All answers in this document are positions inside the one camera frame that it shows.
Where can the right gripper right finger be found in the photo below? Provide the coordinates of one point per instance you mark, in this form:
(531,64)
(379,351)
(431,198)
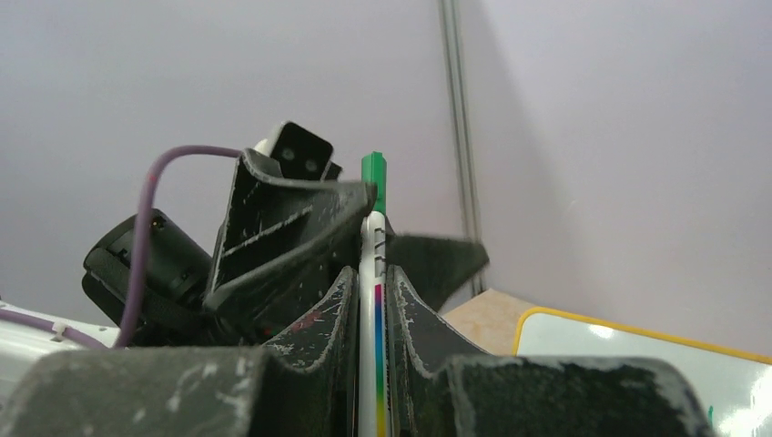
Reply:
(443,385)

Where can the green marker cap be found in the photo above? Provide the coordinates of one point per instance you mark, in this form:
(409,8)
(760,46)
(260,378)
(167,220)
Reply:
(374,171)

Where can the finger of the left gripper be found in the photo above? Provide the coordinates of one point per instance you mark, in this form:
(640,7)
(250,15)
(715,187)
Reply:
(437,267)
(274,232)

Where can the yellow-framed whiteboard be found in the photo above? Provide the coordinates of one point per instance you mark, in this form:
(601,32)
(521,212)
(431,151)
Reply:
(597,377)

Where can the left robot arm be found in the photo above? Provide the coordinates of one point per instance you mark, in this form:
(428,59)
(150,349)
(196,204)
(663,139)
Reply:
(149,277)

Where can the green whiteboard marker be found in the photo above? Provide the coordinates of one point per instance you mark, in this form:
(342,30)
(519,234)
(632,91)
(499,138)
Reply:
(374,413)

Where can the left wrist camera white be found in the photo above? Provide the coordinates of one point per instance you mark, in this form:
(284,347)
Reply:
(300,153)

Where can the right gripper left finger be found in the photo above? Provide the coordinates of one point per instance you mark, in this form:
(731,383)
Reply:
(300,383)

